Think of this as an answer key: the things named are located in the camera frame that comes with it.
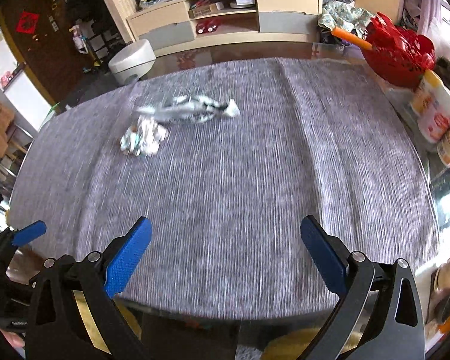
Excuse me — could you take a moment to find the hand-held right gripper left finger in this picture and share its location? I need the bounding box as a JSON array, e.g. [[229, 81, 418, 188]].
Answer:
[[25, 216, 153, 360]]

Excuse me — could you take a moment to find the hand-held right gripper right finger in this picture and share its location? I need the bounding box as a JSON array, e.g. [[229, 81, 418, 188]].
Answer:
[[298, 215, 425, 360]]

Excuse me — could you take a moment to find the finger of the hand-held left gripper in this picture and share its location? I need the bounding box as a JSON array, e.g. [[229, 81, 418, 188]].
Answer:
[[0, 220, 47, 268]]

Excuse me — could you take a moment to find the white wrapper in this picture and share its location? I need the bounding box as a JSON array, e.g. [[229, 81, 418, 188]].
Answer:
[[120, 116, 169, 157]]

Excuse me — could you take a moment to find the silver black snack wrapper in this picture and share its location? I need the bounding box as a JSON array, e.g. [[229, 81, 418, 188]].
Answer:
[[135, 95, 241, 125]]

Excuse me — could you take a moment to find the metal chair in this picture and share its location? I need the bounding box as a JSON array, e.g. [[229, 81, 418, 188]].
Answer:
[[0, 120, 34, 181]]

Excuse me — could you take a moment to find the yellow fluffy cushion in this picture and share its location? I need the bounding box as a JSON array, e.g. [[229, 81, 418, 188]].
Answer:
[[262, 328, 361, 360]]

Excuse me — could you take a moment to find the grey woven tablecloth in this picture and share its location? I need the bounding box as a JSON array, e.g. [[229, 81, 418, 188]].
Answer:
[[7, 57, 439, 321]]

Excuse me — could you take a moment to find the whiteboard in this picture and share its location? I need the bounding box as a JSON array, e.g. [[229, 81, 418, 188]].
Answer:
[[2, 64, 57, 128]]

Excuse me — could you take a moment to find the brown door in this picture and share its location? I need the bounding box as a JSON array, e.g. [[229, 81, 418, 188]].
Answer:
[[0, 0, 98, 102]]

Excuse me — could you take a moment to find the white bottle pink label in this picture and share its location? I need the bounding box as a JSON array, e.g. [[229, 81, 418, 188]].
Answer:
[[416, 82, 450, 143]]

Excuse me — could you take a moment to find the white bottle yellow label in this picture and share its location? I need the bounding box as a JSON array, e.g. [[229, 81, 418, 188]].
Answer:
[[410, 69, 445, 117]]

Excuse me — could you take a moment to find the white round stool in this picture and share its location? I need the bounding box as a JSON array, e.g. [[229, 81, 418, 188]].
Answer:
[[108, 39, 156, 85]]

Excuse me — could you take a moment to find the child scooter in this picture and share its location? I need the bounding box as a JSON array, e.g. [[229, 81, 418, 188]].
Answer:
[[69, 22, 102, 64]]

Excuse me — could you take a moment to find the red diamond door decoration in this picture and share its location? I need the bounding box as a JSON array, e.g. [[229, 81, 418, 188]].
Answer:
[[15, 12, 40, 34]]

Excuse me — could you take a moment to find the red plastic basket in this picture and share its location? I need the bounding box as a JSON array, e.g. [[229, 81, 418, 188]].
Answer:
[[362, 12, 436, 87]]

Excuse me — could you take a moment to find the orange stick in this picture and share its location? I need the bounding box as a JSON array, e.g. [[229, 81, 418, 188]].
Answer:
[[332, 27, 373, 50]]

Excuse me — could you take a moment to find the beige television cabinet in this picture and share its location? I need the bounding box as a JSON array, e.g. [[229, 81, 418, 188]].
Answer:
[[127, 0, 323, 59]]

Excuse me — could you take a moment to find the floral cloth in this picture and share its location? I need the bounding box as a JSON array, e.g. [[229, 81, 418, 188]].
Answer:
[[318, 1, 376, 38]]

